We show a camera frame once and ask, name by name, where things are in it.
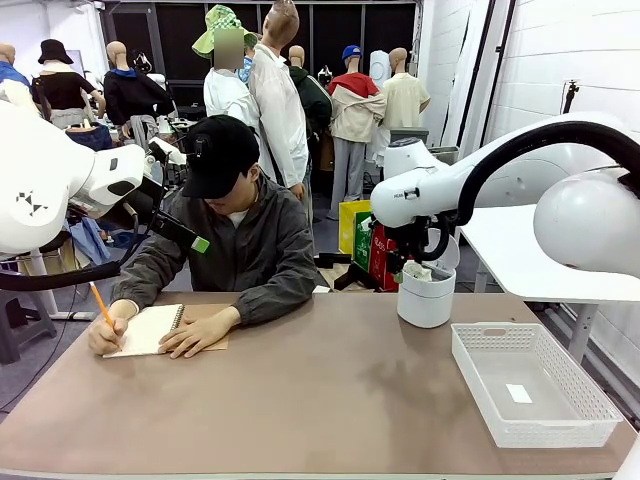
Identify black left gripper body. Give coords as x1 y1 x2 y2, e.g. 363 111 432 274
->
130 173 167 229

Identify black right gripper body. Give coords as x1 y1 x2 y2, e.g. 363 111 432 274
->
386 214 432 261

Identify torn white paper page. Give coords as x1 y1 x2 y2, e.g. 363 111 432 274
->
403 260 433 283

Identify spiral notebook brown cover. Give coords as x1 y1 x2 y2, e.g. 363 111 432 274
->
101 302 232 360

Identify yellow pencil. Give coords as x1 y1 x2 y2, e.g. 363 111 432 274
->
88 280 124 349

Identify person's left forearm grey sleeve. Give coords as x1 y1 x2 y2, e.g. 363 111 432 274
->
231 268 322 327

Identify person's right forearm grey sleeve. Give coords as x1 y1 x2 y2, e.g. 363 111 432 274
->
110 248 169 319

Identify person's left hand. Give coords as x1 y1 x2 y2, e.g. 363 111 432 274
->
158 305 243 360

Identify person's right hand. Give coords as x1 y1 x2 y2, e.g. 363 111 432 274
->
87 311 131 357

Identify green recycling bag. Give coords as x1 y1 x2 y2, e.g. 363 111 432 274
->
353 209 397 274

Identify white lidded trash bin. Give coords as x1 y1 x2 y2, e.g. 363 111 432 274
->
396 226 462 330

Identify black wooden floor rack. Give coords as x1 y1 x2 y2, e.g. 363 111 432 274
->
317 251 379 293

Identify yellow recycling bag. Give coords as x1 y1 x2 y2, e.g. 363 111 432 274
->
338 199 374 257

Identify blue cloth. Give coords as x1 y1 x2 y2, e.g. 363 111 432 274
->
69 216 113 267

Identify person in grey jacket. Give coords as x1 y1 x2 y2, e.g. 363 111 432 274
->
110 114 322 329

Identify black baseball cap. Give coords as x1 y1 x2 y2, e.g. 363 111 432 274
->
180 114 262 201

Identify metal container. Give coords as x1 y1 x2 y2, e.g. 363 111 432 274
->
429 145 460 167

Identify large white table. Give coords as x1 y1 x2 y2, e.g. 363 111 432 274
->
456 203 640 304

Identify grey box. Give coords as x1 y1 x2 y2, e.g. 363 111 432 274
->
389 128 431 144

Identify mannequin in black hoodie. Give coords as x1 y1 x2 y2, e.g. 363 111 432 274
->
102 40 176 128

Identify figure in white shirt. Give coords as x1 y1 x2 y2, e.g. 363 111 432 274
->
192 4 262 124

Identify mannequin in cream shirt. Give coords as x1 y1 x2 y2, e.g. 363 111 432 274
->
381 47 432 133

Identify mannequin red and beige jacket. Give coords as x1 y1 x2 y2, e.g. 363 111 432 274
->
326 44 388 222

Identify white desk leg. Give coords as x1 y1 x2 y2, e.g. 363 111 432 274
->
23 247 97 322

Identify mannequin in black top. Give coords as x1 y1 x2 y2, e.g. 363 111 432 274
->
30 38 108 129

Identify tall mannequin white shirt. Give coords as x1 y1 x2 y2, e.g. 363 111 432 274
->
248 0 312 199

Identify mannequin in dark green jacket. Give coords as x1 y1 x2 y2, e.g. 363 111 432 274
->
288 44 334 174

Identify white round appliance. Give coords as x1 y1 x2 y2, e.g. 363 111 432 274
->
369 49 394 84

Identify white rectangular basket label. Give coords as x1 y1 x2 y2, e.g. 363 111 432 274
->
504 383 534 405

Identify grey step stool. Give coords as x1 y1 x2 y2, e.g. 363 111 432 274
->
0 289 58 365

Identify black bucket hat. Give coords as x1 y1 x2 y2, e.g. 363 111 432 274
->
37 38 75 66

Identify mannequin in blue jacket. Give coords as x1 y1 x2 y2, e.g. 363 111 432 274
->
0 42 32 90

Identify green checkered sun hat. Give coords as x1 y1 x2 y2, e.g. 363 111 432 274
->
192 4 259 61

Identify white perforated plastic basket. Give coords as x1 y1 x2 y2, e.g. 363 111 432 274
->
450 321 625 450

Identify black tripod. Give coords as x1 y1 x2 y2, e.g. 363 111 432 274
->
561 79 582 117

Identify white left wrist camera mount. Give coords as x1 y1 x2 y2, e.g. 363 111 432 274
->
146 136 188 167

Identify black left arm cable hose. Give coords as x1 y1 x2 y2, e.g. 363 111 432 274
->
0 169 167 293

